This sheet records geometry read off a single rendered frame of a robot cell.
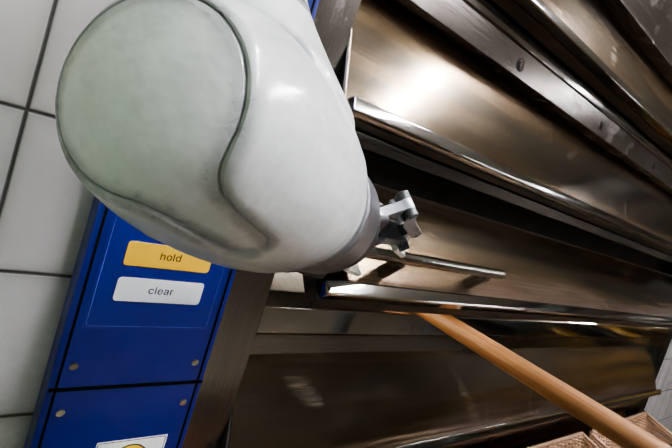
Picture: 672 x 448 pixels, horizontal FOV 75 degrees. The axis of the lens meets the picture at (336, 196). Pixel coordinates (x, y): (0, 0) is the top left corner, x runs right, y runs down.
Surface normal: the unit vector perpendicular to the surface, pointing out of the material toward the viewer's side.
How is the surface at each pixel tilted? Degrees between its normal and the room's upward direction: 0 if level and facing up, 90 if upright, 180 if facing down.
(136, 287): 90
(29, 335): 90
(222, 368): 90
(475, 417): 70
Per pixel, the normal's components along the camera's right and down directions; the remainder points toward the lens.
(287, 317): 0.57, 0.24
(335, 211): 0.81, 0.44
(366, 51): 0.64, -0.10
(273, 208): 0.59, 0.62
